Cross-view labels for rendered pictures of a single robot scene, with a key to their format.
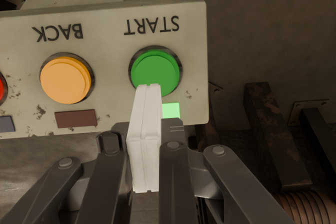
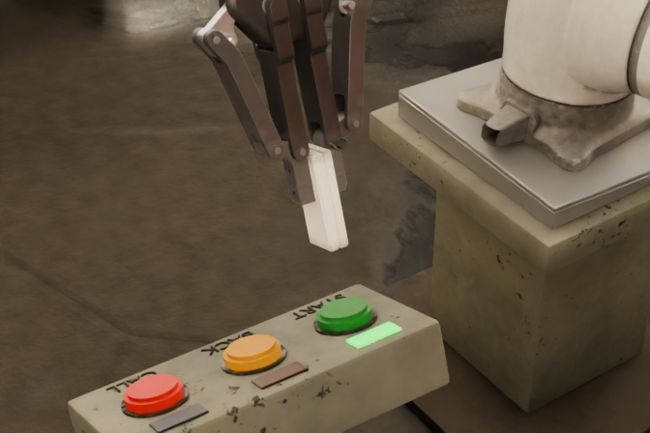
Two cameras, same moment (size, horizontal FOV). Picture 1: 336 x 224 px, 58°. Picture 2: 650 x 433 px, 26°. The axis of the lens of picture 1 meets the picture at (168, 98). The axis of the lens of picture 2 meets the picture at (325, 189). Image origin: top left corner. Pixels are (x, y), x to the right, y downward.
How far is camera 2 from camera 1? 1.01 m
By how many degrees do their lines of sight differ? 93
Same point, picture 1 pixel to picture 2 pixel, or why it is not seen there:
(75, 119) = (279, 373)
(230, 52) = not seen: outside the picture
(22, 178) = not seen: outside the picture
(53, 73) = (236, 345)
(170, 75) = (358, 302)
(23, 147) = not seen: outside the picture
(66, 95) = (257, 349)
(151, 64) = (333, 304)
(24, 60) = (200, 368)
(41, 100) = (230, 382)
